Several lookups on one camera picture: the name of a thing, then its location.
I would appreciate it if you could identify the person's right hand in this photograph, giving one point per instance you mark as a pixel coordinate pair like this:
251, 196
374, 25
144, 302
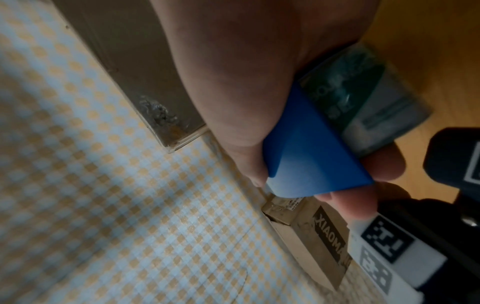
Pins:
243, 59

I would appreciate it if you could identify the cardboard box with white label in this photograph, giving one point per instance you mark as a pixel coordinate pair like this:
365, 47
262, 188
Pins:
131, 59

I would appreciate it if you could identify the clear tape roll green core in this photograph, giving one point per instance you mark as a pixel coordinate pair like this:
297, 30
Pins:
367, 98

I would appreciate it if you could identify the cardboard box with black print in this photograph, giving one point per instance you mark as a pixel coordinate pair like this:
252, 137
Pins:
307, 246

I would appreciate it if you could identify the yellow white checked cloth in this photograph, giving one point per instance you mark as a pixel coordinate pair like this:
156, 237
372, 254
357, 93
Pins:
93, 178

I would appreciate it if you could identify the black wristband with markers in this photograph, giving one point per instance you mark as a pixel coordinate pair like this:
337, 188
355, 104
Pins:
397, 267

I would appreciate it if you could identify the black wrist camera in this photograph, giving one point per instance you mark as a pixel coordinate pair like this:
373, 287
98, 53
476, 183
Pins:
446, 160

